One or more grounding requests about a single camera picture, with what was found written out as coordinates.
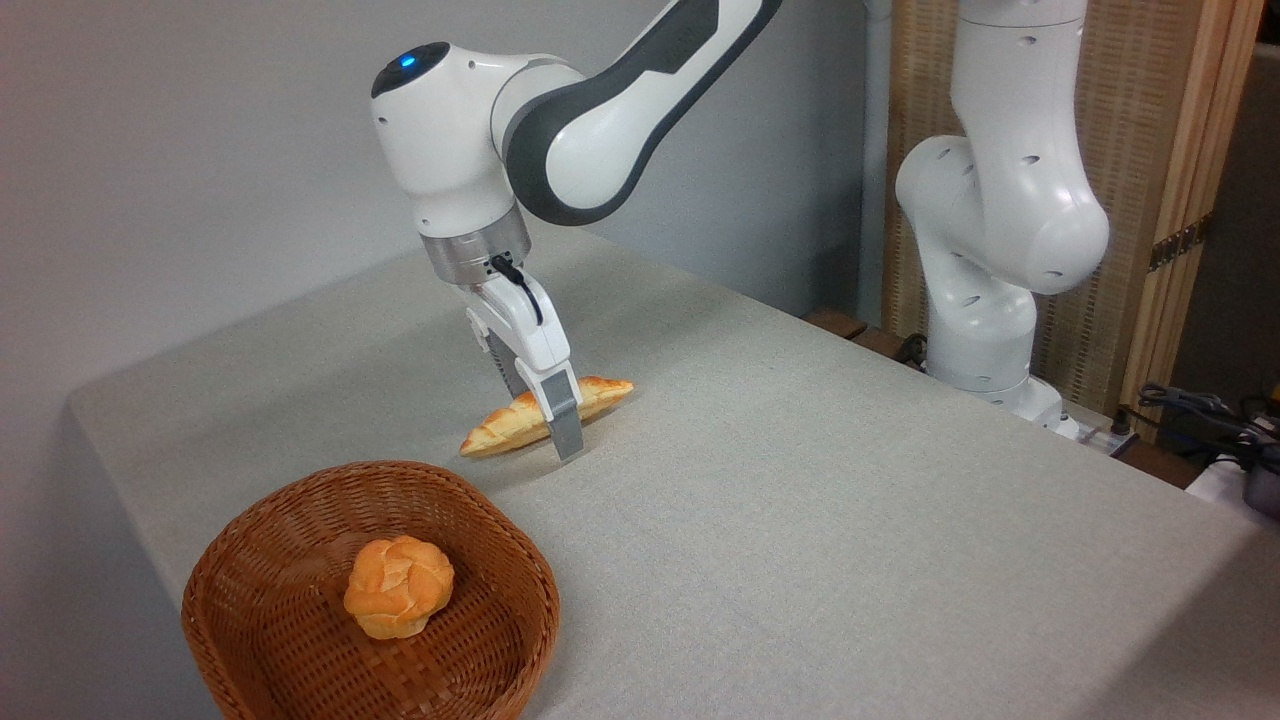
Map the brown wicker basket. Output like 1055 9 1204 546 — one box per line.
181 460 560 720

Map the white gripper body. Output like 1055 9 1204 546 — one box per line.
464 274 572 378

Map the metal screen hinge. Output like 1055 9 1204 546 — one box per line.
1148 214 1214 273

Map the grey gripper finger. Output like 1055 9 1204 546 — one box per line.
487 335 533 402
534 362 585 463

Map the black cable bundle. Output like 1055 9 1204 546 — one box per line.
1120 383 1280 473

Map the wooden bamboo folding screen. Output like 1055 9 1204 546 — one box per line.
884 0 1267 441

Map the brown wooden base board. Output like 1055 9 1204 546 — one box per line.
802 308 929 373

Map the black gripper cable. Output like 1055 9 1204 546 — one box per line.
489 253 547 327

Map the round bread roll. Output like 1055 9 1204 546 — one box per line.
344 535 455 640

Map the grey tablecloth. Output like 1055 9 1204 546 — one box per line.
68 213 1280 720

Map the long braided bread loaf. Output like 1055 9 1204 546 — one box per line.
460 376 635 459

